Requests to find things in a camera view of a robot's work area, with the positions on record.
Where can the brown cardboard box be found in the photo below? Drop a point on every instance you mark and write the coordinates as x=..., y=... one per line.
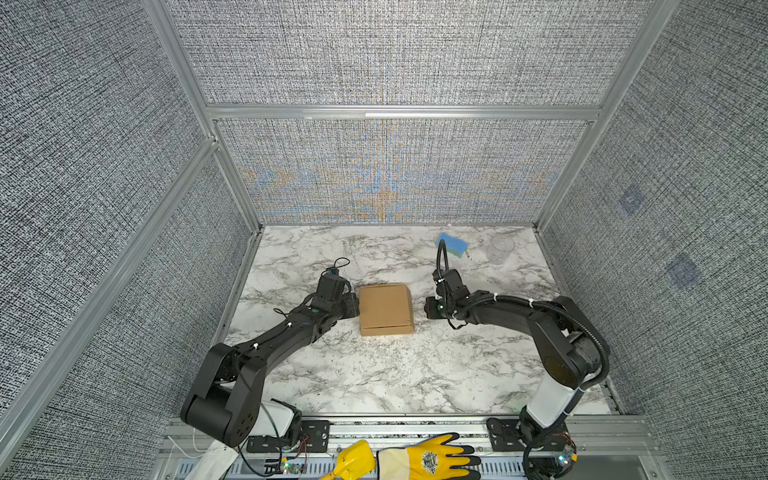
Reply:
x=386, y=309

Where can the blue green sponge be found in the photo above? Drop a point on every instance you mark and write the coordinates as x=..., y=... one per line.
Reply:
x=454, y=245

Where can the white paper tag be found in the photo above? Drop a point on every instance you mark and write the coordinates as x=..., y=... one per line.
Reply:
x=215, y=463

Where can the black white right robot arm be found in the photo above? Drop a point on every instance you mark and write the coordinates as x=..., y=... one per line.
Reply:
x=574, y=355

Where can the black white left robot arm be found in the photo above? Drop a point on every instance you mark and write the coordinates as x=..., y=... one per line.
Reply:
x=225, y=397

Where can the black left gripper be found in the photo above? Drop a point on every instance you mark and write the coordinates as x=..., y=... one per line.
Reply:
x=352, y=303

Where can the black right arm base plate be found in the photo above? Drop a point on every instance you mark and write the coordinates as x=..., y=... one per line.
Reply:
x=505, y=435

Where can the clear round plastic lid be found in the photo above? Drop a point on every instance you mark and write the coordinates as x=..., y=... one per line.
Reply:
x=503, y=243

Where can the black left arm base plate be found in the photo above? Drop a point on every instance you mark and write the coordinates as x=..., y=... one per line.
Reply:
x=312, y=435

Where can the yellow black work glove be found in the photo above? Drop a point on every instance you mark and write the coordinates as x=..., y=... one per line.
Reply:
x=437, y=458

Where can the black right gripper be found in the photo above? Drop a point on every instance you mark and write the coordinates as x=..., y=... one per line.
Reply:
x=429, y=308

